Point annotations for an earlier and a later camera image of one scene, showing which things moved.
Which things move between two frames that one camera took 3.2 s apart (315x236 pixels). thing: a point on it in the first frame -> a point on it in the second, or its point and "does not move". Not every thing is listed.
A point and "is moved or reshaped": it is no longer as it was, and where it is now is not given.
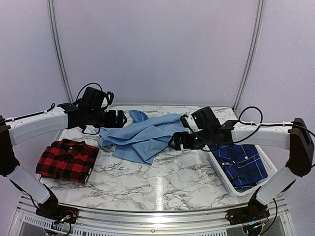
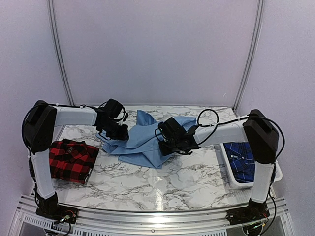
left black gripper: x=111 y=122 -> x=122 y=135
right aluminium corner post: x=261 y=9 does not move
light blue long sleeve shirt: x=141 y=137 is moved or reshaped
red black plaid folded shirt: x=67 y=159 does not move
